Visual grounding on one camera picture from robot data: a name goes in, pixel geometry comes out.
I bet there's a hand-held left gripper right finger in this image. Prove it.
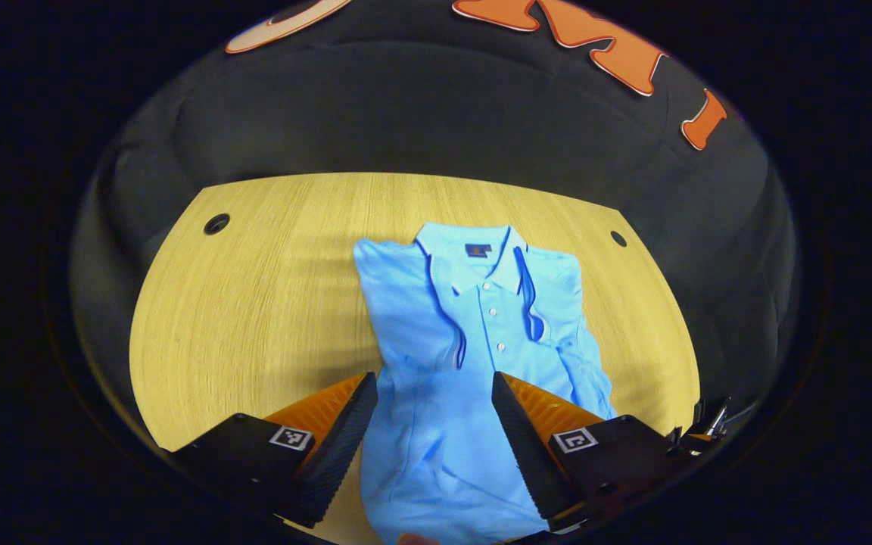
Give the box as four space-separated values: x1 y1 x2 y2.
490 370 698 533

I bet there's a light blue polo T-shirt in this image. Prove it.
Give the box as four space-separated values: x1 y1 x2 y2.
353 221 618 545

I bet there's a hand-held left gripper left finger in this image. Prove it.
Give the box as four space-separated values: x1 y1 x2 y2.
170 371 380 531

